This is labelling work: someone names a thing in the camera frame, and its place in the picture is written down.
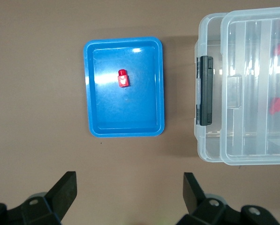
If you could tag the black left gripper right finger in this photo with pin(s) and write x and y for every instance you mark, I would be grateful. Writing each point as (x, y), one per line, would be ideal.
(196, 201)

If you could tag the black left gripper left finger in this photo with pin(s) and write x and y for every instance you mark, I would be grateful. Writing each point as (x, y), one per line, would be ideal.
(60, 194)

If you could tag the clear plastic box lid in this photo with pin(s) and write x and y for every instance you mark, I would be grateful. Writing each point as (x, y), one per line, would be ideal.
(252, 93)

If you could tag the clear plastic storage box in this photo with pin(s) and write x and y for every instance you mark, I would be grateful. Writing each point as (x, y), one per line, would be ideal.
(209, 145)

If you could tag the black box latch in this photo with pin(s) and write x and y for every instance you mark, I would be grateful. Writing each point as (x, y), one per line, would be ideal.
(206, 93)

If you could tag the blue plastic tray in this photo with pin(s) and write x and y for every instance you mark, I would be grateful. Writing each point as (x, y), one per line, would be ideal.
(130, 110)

